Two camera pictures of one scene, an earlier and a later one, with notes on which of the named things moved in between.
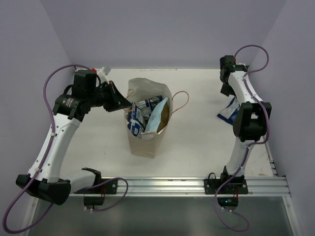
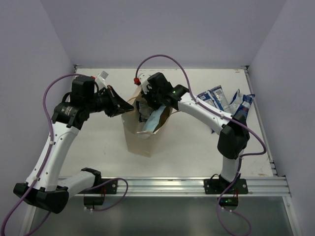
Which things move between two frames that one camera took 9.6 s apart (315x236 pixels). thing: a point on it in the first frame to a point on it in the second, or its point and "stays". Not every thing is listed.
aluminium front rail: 192,187 stays
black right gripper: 227,89 to 152,99
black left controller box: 94,200 stays
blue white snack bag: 139,115 to 219,95
